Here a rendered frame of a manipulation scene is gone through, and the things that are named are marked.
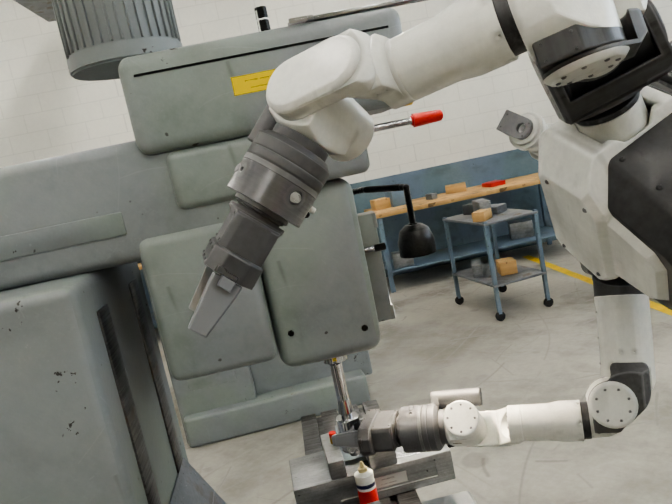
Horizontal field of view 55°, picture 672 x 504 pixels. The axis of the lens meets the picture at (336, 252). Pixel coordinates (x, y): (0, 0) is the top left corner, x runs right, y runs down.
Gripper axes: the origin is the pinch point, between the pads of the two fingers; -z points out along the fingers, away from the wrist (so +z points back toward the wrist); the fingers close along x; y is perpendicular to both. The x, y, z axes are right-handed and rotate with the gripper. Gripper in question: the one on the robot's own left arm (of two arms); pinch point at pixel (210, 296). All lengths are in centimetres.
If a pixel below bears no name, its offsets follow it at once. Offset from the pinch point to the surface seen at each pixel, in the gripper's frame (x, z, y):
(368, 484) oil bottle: 55, -26, -54
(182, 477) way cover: 65, -45, -21
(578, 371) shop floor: 289, 29, -255
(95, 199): 44.6, -0.9, 19.6
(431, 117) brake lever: 38, 40, -21
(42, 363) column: 34.3, -25.6, 13.2
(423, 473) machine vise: 59, -20, -66
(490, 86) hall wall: 663, 286, -234
